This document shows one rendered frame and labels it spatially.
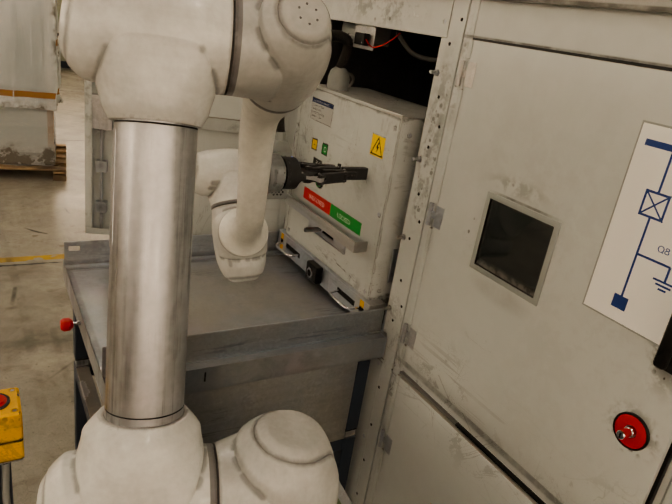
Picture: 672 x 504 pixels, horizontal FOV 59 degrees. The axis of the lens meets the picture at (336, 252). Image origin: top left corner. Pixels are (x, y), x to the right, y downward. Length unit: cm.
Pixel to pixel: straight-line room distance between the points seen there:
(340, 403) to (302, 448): 78
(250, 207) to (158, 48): 45
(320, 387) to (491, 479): 47
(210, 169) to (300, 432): 63
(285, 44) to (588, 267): 61
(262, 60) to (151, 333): 36
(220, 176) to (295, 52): 58
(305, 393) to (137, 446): 77
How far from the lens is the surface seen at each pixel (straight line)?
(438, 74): 136
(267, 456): 82
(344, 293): 159
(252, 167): 105
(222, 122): 190
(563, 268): 109
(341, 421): 164
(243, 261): 124
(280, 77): 77
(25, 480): 237
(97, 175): 198
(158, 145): 74
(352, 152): 155
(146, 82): 73
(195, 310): 154
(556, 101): 110
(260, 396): 145
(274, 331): 138
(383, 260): 149
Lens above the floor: 157
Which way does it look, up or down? 21 degrees down
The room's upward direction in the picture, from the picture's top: 9 degrees clockwise
